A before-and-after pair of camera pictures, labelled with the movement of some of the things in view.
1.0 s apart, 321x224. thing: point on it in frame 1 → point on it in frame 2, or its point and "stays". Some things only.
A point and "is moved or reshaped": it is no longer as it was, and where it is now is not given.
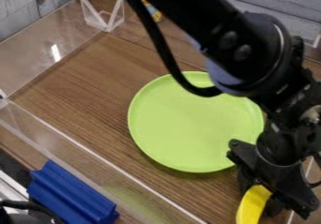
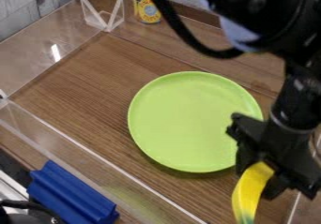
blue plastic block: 72,202 stays
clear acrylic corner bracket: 106,20 stays
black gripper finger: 247,181 → 247,159
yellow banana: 252,204 is moved or reshaped
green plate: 184,128 stays
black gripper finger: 274,206 → 275,186
